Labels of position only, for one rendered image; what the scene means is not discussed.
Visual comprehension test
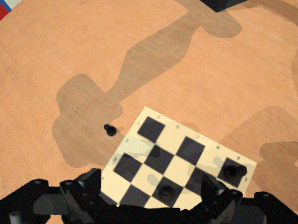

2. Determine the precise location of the black and cream chessboard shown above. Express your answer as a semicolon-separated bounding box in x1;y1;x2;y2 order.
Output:
99;106;257;211

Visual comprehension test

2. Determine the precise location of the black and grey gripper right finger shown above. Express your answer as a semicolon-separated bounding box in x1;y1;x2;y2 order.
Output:
169;174;298;224

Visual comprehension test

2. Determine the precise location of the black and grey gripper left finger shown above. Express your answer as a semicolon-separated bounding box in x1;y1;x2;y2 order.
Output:
0;168;128;224

